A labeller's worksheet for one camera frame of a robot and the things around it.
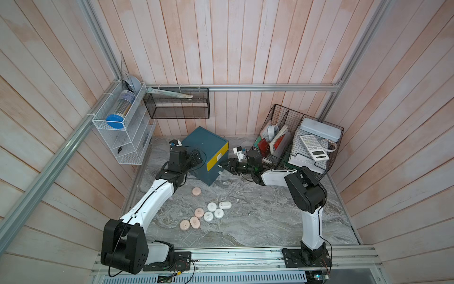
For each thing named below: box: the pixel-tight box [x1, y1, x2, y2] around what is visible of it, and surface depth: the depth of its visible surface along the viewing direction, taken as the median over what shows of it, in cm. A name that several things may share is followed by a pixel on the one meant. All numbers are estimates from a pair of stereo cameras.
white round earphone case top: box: [206, 202, 217, 212], surface depth 90 cm
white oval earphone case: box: [218, 201, 233, 209], surface depth 90 cm
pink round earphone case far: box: [192, 186, 202, 196], surface depth 95 cm
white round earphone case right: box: [213, 208, 225, 219], surface depth 87 cm
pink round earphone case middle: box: [193, 207, 205, 218], surface depth 87 cm
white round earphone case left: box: [203, 211, 214, 222], surface depth 86 cm
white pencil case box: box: [300, 117, 342, 142], surface depth 95 cm
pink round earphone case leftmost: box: [179, 219, 191, 231], surface depth 83 cm
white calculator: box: [299, 134, 330, 162], surface depth 87 cm
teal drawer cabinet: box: [181, 126, 230, 187], surface depth 90 cm
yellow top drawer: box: [206, 141, 230, 172], surface depth 86 cm
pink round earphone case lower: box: [189, 215, 201, 229], surface depth 84 cm
